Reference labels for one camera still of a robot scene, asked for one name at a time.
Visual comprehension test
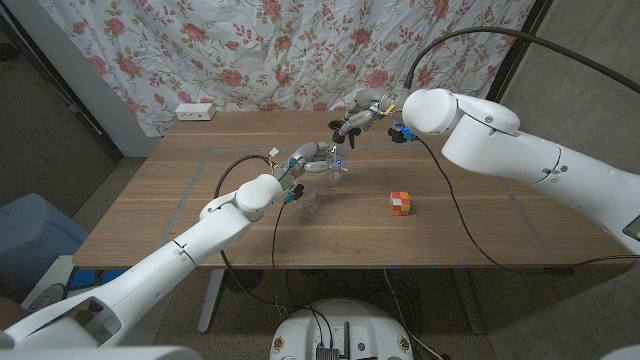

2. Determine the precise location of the grey table leg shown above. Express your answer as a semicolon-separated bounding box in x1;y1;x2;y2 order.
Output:
197;269;227;335
452;268;485;335

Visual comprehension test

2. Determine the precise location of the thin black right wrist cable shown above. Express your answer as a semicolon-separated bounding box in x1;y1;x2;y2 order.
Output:
417;138;640;275

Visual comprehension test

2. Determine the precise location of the black backdrop stand pole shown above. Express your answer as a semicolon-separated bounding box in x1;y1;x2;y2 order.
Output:
480;0;555;110

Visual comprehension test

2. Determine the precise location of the Rubik's cube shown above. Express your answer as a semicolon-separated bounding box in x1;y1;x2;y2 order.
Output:
389;191;412;217

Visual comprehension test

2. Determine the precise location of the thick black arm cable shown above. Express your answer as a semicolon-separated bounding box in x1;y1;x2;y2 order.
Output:
213;153;281;309
403;25;640;95

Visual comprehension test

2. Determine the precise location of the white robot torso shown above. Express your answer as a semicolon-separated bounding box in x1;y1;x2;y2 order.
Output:
0;343;640;360

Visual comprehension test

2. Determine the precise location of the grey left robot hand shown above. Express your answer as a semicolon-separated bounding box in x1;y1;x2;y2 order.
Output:
282;141;348;189

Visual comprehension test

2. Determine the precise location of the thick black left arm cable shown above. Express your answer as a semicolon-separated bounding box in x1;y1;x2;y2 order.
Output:
213;153;281;309

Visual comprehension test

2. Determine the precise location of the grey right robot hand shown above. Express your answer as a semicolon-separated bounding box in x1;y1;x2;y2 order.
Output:
339;88;409;139

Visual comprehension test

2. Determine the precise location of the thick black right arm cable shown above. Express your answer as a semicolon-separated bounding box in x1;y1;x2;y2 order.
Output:
403;25;640;95

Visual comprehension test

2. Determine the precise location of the small clear vial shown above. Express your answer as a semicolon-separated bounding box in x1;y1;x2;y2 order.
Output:
324;147;350;182

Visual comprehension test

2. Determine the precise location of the clear glass cup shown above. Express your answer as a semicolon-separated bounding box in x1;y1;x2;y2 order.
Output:
294;180;319;222

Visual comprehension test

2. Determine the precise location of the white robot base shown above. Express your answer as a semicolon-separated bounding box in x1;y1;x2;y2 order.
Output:
269;298;415;360

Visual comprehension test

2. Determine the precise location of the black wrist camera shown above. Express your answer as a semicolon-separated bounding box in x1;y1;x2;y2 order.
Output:
283;183;305;205
388;124;419;145

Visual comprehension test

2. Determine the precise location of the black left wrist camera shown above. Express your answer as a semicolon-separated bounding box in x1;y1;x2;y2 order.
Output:
283;183;305;205

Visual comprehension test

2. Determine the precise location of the floral backdrop cloth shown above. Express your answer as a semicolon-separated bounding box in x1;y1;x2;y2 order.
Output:
37;0;536;138

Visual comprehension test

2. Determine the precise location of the white power strip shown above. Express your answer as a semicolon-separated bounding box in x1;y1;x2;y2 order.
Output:
174;102;217;122

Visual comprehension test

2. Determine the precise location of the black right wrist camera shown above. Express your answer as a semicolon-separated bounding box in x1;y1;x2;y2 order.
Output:
388;124;419;145

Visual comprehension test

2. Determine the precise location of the blue storage bin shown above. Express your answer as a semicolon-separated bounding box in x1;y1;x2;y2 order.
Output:
0;193;89;289

